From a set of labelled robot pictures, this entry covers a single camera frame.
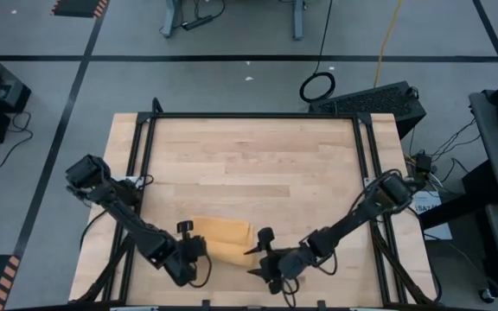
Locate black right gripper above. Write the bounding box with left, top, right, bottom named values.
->
left=243, top=226, right=296, bottom=296

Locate yellow waffle weave towel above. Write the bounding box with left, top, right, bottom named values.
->
left=189, top=214, right=262, bottom=268

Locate white printed paper label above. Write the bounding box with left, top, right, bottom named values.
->
left=411, top=189, right=454, bottom=242

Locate black power adapter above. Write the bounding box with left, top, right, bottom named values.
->
left=413, top=150, right=434, bottom=175

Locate black computer tower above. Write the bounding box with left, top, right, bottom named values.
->
left=308, top=80, right=427, bottom=140

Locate black power strip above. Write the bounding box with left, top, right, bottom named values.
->
left=181, top=15, right=214, bottom=31

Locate grey desk leg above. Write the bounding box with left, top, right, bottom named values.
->
left=291, top=0, right=307, bottom=41
left=161, top=0, right=184, bottom=39

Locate black desk underframe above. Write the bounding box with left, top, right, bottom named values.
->
left=419, top=159, right=498, bottom=234

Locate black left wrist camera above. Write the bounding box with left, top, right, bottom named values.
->
left=166, top=257, right=199, bottom=288

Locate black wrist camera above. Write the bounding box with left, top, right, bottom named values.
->
left=166, top=257, right=199, bottom=288
left=279, top=248, right=317, bottom=281

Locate black left wrist camera cable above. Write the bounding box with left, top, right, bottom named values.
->
left=188, top=252, right=214, bottom=289

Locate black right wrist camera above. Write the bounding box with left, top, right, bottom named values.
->
left=279, top=248, right=317, bottom=281

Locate black metal table frame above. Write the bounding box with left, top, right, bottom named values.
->
left=69, top=97, right=438, bottom=310

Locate black cable with coil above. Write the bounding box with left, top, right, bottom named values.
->
left=298, top=0, right=336, bottom=104

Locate black floor cable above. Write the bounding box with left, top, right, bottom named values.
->
left=0, top=111, right=34, bottom=170

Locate yellow cable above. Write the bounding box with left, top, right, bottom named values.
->
left=373, top=0, right=404, bottom=89

